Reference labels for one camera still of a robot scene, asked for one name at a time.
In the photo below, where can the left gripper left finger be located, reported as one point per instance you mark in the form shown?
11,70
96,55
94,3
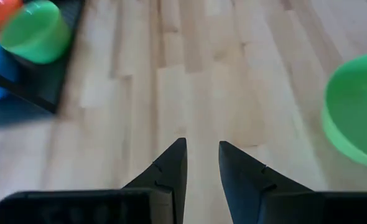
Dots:
171,174

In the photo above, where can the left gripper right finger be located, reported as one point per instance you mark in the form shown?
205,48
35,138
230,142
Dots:
245,186

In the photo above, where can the green plastic mini bowl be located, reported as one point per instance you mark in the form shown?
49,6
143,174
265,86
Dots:
354,109
35,34

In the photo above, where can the black perforated metal tray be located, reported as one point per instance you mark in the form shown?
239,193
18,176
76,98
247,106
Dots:
46,84

